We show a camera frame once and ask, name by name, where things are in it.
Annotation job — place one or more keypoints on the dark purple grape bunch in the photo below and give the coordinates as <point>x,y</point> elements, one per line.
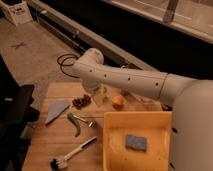
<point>81,102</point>

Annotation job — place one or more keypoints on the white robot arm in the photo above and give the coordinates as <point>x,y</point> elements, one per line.
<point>191,101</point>

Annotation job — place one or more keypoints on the yellow plastic tray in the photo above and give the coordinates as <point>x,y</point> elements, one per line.
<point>153,125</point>

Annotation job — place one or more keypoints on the yellow green bottle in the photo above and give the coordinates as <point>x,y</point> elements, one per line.
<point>100,95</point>

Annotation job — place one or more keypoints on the orange peach fruit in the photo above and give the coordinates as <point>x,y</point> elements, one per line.
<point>118,102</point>

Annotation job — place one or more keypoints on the metal fork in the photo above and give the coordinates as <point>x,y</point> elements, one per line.
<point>79,119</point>

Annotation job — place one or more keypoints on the green chili pepper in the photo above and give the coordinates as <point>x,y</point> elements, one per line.
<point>74,121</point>

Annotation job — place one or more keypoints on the grey triangular cloth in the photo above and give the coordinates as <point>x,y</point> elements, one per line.
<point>56,108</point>

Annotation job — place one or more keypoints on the blue sponge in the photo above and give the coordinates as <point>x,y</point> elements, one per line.
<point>136,142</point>

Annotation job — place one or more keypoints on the white dish brush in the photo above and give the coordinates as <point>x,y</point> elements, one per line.
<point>61,162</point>

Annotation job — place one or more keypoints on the black chair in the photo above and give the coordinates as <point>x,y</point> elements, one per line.
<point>18,114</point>

